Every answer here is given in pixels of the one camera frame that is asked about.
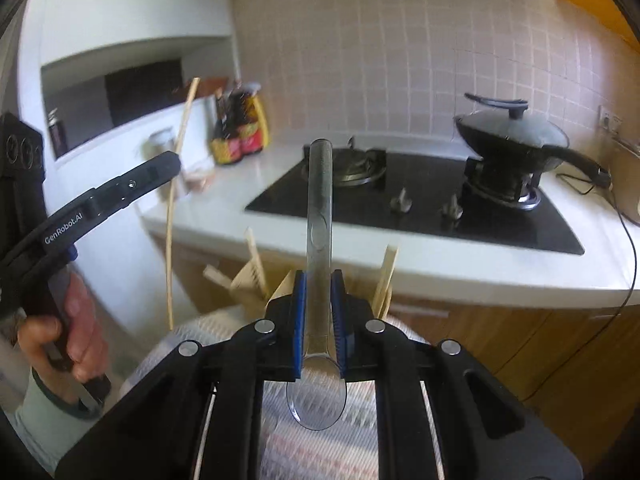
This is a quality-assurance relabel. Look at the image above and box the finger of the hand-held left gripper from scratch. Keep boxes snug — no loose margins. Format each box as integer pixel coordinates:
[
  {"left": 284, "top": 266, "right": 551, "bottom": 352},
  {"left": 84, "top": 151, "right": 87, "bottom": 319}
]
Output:
[{"left": 92, "top": 151, "right": 182, "bottom": 211}]

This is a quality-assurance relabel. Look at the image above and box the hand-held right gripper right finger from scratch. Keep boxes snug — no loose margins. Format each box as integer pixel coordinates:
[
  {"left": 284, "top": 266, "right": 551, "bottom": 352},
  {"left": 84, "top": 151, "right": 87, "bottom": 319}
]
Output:
[{"left": 330, "top": 269, "right": 532, "bottom": 480}]

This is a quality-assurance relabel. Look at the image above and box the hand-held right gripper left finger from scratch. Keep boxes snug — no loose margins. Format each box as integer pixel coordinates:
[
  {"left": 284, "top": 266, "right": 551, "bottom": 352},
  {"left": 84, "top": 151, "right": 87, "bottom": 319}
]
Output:
[{"left": 107, "top": 270, "right": 307, "bottom": 480}]

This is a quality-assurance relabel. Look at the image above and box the yellow plastic utensil basket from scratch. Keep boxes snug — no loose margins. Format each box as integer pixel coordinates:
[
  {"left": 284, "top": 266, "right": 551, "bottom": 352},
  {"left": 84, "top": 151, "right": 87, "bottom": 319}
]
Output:
[{"left": 230, "top": 255, "right": 401, "bottom": 323}]

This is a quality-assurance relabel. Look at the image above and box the transparent grey plastic spoon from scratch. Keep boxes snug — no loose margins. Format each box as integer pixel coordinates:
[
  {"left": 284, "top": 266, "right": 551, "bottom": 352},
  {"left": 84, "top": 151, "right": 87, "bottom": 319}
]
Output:
[{"left": 286, "top": 138, "right": 348, "bottom": 432}]

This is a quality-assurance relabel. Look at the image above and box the person's left forearm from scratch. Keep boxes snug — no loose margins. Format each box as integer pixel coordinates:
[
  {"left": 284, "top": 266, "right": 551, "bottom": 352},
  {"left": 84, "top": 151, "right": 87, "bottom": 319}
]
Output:
[{"left": 10, "top": 366, "right": 103, "bottom": 476}]

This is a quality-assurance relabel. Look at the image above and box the person's left hand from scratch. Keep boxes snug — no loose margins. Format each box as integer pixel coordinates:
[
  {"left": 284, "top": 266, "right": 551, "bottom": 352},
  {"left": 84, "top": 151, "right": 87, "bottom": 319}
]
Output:
[{"left": 16, "top": 270, "right": 110, "bottom": 382}]

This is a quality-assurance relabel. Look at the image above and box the steel thermos flask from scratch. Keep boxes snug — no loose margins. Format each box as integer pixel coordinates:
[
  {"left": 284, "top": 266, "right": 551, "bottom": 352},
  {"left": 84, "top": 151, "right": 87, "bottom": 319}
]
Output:
[{"left": 146, "top": 129, "right": 177, "bottom": 166}]

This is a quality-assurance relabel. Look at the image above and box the dark soy sauce bottle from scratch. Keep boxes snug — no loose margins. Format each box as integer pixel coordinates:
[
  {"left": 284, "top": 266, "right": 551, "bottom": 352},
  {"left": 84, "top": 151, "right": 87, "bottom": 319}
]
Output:
[{"left": 210, "top": 89, "right": 241, "bottom": 166}]

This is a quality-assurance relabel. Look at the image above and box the dark jar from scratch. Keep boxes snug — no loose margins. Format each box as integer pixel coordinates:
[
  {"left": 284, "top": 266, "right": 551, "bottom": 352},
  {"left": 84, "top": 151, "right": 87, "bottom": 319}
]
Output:
[{"left": 47, "top": 109, "right": 68, "bottom": 158}]

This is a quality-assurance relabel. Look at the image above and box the brown wicker tray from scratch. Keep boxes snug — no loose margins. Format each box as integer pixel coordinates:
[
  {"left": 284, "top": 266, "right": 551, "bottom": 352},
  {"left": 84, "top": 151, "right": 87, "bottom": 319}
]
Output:
[{"left": 175, "top": 76, "right": 231, "bottom": 98}]

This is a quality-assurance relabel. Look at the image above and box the black glass gas cooktop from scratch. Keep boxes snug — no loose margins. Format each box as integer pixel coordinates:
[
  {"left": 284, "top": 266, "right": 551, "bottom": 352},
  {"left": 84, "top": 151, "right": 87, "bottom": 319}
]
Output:
[{"left": 244, "top": 135, "right": 586, "bottom": 256}]

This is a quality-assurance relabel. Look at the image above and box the yellow oil bottle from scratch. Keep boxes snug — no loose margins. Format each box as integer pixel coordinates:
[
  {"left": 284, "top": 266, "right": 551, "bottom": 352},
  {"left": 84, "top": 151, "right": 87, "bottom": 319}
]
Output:
[{"left": 255, "top": 97, "right": 271, "bottom": 151}]

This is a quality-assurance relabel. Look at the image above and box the striped woven table mat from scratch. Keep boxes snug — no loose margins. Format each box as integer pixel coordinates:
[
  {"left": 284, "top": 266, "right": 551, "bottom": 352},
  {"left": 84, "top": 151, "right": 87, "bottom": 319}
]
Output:
[{"left": 117, "top": 310, "right": 446, "bottom": 480}]

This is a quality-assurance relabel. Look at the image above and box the wooden kitchen base cabinet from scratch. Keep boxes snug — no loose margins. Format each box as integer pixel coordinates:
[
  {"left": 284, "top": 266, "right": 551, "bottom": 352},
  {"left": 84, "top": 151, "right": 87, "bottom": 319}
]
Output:
[{"left": 150, "top": 232, "right": 640, "bottom": 461}]

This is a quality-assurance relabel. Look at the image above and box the black wok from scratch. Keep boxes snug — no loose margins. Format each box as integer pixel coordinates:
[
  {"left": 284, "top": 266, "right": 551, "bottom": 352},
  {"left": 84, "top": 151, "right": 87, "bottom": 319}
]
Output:
[{"left": 454, "top": 112, "right": 613, "bottom": 188}]

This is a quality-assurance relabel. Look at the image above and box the wok lid with black handle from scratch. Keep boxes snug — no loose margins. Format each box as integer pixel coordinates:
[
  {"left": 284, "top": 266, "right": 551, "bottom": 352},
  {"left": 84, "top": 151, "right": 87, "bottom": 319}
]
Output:
[{"left": 457, "top": 92, "right": 571, "bottom": 148}]

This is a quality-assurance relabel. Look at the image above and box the black power cord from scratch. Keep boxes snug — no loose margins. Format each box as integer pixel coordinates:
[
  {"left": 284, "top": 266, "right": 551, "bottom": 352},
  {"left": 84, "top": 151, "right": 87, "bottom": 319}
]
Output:
[{"left": 522, "top": 172, "right": 637, "bottom": 403}]

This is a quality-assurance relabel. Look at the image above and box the white wall socket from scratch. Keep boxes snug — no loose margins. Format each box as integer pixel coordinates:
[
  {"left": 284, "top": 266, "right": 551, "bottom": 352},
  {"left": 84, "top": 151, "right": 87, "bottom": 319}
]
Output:
[{"left": 599, "top": 105, "right": 623, "bottom": 131}]

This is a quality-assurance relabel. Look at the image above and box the orange wall cabinet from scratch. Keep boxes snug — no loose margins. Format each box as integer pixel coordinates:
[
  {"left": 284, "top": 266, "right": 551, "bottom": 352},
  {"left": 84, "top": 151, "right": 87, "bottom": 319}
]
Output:
[{"left": 552, "top": 0, "right": 640, "bottom": 56}]

